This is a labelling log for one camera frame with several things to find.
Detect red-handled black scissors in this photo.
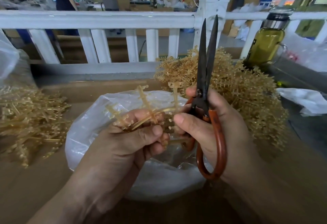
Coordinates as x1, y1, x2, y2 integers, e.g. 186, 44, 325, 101
185, 15, 228, 180

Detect small pile of tan sprues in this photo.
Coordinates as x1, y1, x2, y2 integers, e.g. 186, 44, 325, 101
0, 86, 73, 168

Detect person's right forearm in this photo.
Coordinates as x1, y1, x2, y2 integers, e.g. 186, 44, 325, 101
221, 152, 315, 224

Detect person's left hand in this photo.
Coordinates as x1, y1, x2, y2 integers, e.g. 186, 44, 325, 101
74, 108, 171, 199

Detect tan plastic sprue piece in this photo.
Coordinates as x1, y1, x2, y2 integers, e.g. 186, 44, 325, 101
105, 82, 190, 146

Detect large pile of tan sprues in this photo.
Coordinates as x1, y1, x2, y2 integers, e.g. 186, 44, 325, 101
154, 47, 289, 153

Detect white fence post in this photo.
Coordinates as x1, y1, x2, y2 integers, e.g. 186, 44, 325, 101
192, 0, 235, 56

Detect translucent plastic bag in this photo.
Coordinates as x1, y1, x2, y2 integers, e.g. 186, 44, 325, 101
281, 31, 327, 72

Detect heap of white bags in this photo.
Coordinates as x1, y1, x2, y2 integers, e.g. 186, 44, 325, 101
228, 2, 267, 41

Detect crumpled clear plastic bag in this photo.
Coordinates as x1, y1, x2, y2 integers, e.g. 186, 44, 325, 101
0, 29, 38, 89

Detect brown cardboard box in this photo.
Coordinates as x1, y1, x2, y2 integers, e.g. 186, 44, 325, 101
116, 0, 131, 11

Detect clear plastic bag of parts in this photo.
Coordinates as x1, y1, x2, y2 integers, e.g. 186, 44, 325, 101
65, 90, 214, 203

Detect person's right hand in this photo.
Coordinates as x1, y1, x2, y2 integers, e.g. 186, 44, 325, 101
173, 86, 256, 184

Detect glass bottle with yellow liquid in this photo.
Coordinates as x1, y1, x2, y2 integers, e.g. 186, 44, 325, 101
243, 6, 295, 70

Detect person's left forearm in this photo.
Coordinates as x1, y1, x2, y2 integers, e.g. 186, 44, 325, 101
26, 170, 122, 224

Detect white plastic bag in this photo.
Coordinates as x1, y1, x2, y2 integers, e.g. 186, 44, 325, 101
276, 87, 327, 117

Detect white fence railing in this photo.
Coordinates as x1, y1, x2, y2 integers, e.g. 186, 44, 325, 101
0, 10, 327, 65

